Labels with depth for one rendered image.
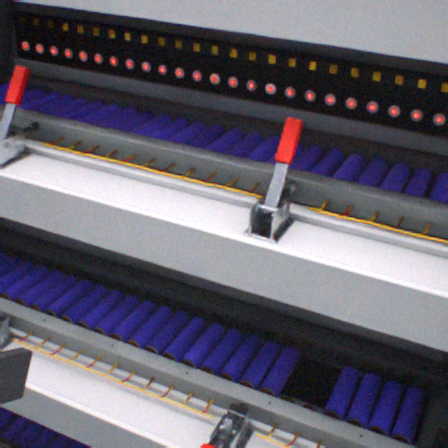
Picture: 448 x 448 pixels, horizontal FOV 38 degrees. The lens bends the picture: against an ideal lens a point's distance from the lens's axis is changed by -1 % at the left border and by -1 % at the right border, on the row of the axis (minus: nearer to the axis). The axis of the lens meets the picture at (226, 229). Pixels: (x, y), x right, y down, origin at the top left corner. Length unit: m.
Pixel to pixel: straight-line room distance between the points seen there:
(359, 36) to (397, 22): 0.03
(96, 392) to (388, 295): 0.30
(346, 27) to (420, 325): 0.21
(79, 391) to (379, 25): 0.41
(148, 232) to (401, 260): 0.20
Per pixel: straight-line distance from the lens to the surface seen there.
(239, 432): 0.56
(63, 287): 0.74
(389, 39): 0.46
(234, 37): 0.70
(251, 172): 0.55
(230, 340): 0.65
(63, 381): 0.64
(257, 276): 0.50
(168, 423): 0.60
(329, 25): 0.47
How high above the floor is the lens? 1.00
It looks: 14 degrees down
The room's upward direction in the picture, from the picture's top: 10 degrees clockwise
